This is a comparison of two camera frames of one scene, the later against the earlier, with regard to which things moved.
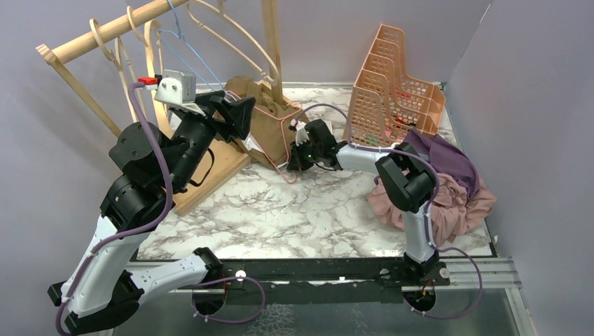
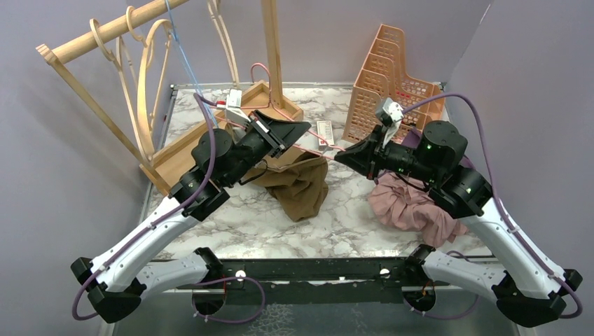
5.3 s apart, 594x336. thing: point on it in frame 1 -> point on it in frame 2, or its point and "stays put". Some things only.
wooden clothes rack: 228,152 stays put
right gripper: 296,163 -> 361,156
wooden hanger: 234,52 -> 213,7
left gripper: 237,115 -> 279,134
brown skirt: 268,134 -> 297,180
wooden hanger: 151,25 -> 144,123
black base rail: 325,281 stays put
